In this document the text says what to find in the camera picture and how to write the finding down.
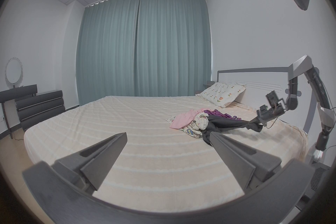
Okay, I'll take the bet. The black T-shirt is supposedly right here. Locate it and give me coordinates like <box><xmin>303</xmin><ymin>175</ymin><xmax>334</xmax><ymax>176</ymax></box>
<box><xmin>202</xmin><ymin>115</ymin><xmax>264</xmax><ymax>147</ymax></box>

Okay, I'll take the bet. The blue-green curtain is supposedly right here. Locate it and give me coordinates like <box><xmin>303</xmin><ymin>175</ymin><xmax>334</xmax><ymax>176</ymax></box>
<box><xmin>134</xmin><ymin>0</ymin><xmax>212</xmax><ymax>97</ymax></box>
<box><xmin>76</xmin><ymin>0</ymin><xmax>141</xmax><ymax>107</ymax></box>

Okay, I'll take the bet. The black chest of drawers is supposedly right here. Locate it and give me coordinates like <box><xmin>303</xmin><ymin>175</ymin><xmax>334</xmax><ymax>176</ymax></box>
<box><xmin>15</xmin><ymin>90</ymin><xmax>66</xmax><ymax>132</ymax></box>

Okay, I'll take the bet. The purple garment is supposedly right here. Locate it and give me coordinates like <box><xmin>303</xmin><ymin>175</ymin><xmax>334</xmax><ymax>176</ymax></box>
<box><xmin>204</xmin><ymin>109</ymin><xmax>242</xmax><ymax>121</ymax></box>

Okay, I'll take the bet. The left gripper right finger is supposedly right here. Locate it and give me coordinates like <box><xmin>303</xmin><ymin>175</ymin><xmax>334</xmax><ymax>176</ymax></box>
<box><xmin>210</xmin><ymin>132</ymin><xmax>282</xmax><ymax>191</ymax></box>

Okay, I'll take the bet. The white printed pillow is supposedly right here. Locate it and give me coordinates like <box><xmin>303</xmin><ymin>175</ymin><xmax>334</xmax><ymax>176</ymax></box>
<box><xmin>197</xmin><ymin>82</ymin><xmax>246</xmax><ymax>108</ymax></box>

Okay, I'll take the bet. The grey bedside table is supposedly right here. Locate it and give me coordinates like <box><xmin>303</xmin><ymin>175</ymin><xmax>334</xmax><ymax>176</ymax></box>
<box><xmin>195</xmin><ymin>81</ymin><xmax>216</xmax><ymax>95</ymax></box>

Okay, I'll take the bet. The bed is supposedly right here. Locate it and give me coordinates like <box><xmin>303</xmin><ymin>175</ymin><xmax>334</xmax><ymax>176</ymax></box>
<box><xmin>24</xmin><ymin>67</ymin><xmax>319</xmax><ymax>205</ymax></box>

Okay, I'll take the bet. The round white mirror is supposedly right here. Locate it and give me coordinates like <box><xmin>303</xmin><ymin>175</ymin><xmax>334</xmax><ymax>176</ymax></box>
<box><xmin>6</xmin><ymin>58</ymin><xmax>23</xmax><ymax>88</ymax></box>

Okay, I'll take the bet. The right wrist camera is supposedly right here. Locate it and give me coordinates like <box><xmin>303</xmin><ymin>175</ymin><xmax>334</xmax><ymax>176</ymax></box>
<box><xmin>266</xmin><ymin>90</ymin><xmax>285</xmax><ymax>110</ymax></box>

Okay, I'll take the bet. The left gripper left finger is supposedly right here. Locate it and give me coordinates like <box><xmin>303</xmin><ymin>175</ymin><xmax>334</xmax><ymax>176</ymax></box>
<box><xmin>54</xmin><ymin>132</ymin><xmax>128</xmax><ymax>195</ymax></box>

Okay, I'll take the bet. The white printed garment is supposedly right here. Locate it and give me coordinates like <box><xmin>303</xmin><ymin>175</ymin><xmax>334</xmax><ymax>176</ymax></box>
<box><xmin>165</xmin><ymin>112</ymin><xmax>211</xmax><ymax>138</ymax></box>

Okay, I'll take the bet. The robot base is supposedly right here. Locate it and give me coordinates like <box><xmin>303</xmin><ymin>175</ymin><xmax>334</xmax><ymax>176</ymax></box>
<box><xmin>295</xmin><ymin>148</ymin><xmax>333</xmax><ymax>214</ymax></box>

